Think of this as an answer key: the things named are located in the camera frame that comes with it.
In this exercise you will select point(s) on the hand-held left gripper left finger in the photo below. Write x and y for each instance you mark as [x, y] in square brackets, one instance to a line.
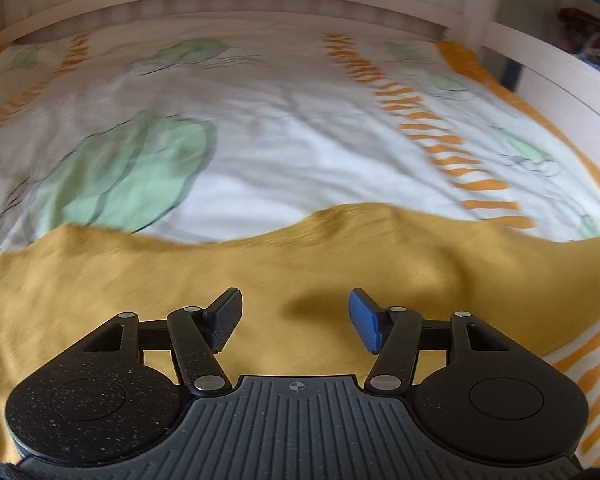
[228, 312]

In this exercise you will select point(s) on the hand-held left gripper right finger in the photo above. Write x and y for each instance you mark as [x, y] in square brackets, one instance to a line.
[362, 319]

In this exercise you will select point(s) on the mustard yellow small garment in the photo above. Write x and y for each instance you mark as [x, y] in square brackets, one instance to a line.
[305, 270]

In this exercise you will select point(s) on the white leaf print duvet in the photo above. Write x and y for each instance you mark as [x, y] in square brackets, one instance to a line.
[280, 125]

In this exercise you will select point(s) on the dark clutter pile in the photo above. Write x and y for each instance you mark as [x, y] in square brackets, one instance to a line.
[587, 27]

